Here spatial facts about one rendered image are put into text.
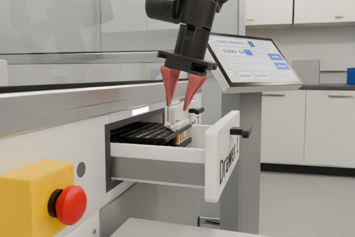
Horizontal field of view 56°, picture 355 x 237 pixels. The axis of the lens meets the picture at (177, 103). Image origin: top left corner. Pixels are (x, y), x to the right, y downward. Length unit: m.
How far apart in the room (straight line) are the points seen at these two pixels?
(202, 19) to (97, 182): 0.32
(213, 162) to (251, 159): 1.16
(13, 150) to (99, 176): 0.19
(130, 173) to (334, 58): 3.78
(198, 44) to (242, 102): 0.98
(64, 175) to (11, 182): 0.06
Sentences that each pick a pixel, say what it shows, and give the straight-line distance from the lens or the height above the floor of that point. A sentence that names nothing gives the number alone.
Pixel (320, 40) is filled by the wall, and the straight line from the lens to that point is 4.25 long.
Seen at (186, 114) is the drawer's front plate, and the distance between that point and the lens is 0.94.
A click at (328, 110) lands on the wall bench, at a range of 3.55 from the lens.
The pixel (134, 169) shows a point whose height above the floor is 0.86.
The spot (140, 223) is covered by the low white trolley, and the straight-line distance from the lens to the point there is 0.60.
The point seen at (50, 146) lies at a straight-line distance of 0.44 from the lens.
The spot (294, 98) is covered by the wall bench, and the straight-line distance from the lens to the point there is 3.49.
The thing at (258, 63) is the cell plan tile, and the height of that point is 1.06.
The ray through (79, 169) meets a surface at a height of 0.88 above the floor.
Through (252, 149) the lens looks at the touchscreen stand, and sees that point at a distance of 1.64.
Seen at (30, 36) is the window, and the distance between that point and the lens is 0.44.
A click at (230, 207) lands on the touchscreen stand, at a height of 0.37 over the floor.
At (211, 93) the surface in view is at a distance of 2.21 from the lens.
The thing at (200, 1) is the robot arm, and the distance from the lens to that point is 0.59.
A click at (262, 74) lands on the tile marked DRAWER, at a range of 1.54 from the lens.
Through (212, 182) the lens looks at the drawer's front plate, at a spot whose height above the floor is 0.85.
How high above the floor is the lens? 1.01
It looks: 5 degrees down
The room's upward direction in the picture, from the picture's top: straight up
